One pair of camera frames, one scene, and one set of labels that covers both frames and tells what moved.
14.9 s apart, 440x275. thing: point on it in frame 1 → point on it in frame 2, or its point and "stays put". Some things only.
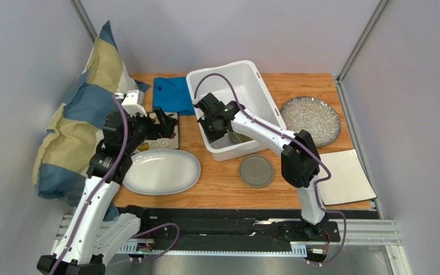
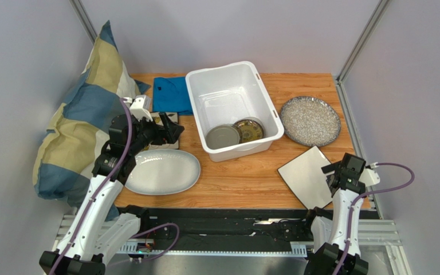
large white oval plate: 162,172 stays put
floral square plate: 164,142 stays put
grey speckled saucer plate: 256,171 → 222,135
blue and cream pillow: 61,160 stays put
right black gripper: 206,124 → 336,175
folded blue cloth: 172,94 stays put
